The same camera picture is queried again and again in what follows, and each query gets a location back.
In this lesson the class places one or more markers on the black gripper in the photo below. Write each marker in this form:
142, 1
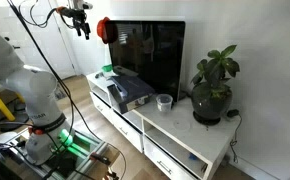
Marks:
72, 15

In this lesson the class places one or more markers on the clear plastic cup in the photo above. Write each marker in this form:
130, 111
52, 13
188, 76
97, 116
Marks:
164, 103

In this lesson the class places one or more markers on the clear plastic lid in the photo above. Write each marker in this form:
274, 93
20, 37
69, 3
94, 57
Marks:
181, 124

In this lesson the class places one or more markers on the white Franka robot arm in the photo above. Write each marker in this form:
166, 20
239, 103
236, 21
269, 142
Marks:
35, 96

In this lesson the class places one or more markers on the white room door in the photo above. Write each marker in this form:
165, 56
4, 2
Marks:
48, 50

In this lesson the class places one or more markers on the green plastic bin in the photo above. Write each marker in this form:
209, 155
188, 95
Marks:
107, 68

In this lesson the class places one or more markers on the flat grey device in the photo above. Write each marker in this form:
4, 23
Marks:
125, 70

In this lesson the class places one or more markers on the black flat screen television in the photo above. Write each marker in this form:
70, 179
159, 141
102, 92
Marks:
145, 56

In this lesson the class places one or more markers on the dark patterned floor mat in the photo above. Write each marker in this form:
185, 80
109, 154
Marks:
60, 95

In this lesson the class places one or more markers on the white drawer front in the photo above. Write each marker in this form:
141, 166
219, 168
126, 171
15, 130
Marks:
100, 106
166, 163
126, 131

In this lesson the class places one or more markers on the potted plant in dark pot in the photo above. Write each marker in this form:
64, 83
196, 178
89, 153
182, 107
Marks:
211, 96

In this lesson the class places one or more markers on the white TV stand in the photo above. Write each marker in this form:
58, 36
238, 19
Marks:
185, 133

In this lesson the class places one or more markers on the small blue item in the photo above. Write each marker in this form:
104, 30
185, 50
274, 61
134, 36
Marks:
193, 156

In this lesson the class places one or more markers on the black power adapter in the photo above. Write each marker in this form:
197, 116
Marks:
232, 113

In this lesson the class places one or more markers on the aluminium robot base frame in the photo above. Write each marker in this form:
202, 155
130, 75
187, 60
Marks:
85, 150

